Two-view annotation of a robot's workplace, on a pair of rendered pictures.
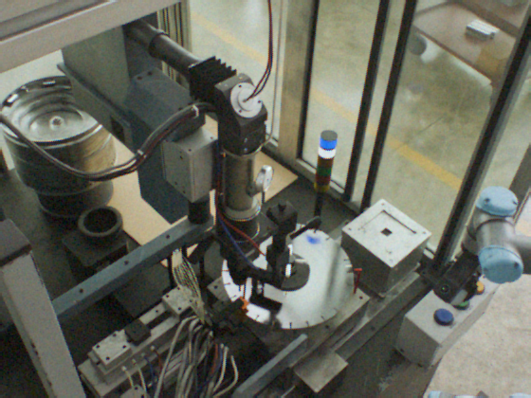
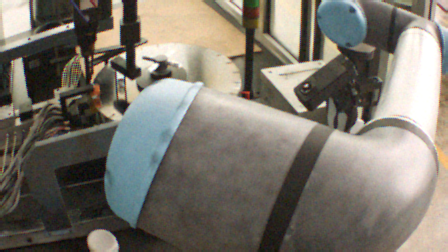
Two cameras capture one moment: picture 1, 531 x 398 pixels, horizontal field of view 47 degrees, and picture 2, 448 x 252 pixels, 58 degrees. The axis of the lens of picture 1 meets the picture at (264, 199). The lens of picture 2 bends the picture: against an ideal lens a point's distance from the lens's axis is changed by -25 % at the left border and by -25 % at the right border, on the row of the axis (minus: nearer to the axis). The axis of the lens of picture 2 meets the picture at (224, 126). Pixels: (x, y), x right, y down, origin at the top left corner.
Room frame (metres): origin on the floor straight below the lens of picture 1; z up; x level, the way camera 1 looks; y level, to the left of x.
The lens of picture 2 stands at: (0.15, -0.54, 1.53)
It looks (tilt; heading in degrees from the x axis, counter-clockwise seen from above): 37 degrees down; 22
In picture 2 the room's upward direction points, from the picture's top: 1 degrees clockwise
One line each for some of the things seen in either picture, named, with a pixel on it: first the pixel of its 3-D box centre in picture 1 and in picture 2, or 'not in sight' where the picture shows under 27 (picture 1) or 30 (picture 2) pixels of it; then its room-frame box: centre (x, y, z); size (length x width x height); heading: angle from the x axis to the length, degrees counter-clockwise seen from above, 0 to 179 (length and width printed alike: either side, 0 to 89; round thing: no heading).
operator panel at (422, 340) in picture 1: (447, 314); not in sight; (0.93, -0.50, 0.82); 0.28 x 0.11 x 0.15; 135
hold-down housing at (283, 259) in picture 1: (279, 234); (130, 0); (0.88, -0.04, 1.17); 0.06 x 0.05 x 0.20; 126
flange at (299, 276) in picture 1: (288, 268); (161, 74); (0.95, -0.07, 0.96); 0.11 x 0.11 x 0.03
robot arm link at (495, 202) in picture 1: (492, 215); not in sight; (0.88, -0.47, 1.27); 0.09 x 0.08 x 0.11; 175
